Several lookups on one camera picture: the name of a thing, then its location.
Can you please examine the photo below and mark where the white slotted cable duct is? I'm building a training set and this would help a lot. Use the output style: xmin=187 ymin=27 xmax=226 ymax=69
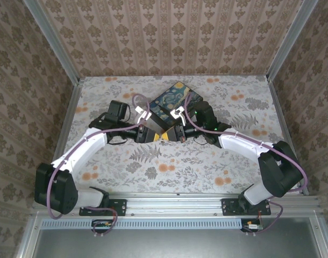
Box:
xmin=41 ymin=218 xmax=263 ymax=230

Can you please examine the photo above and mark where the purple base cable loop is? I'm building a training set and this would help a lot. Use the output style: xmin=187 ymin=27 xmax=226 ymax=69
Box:
xmin=82 ymin=206 xmax=119 ymax=238
xmin=243 ymin=200 xmax=284 ymax=237

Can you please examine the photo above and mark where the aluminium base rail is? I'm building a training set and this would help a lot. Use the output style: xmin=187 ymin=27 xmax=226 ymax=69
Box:
xmin=32 ymin=192 xmax=322 ymax=217

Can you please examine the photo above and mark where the black box with painted lid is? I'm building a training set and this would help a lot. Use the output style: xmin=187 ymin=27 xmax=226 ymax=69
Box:
xmin=148 ymin=81 xmax=202 ymax=130

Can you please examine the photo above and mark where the aluminium frame post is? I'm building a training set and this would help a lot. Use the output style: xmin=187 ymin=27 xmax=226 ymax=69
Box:
xmin=23 ymin=0 xmax=83 ymax=83
xmin=267 ymin=0 xmax=319 ymax=80

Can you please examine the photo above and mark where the grey metal shelf panel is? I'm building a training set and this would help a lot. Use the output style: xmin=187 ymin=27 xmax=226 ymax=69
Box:
xmin=32 ymin=217 xmax=323 ymax=258

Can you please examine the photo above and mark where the aluminium table side rail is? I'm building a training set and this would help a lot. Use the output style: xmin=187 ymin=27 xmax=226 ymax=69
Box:
xmin=53 ymin=77 xmax=85 ymax=163
xmin=268 ymin=76 xmax=311 ymax=196

